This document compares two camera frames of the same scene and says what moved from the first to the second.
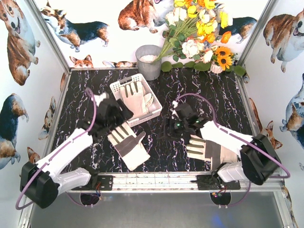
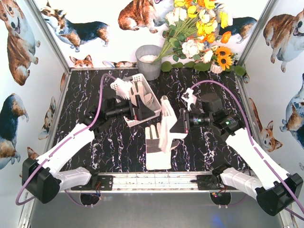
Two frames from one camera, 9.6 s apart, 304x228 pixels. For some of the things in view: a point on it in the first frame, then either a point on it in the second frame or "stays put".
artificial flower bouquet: (193, 27) stays put
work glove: (136, 101) stays put
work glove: (217, 154) -> (168, 119)
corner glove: (128, 145) -> (155, 158)
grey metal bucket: (145, 55) stays put
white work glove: (148, 99) stays put
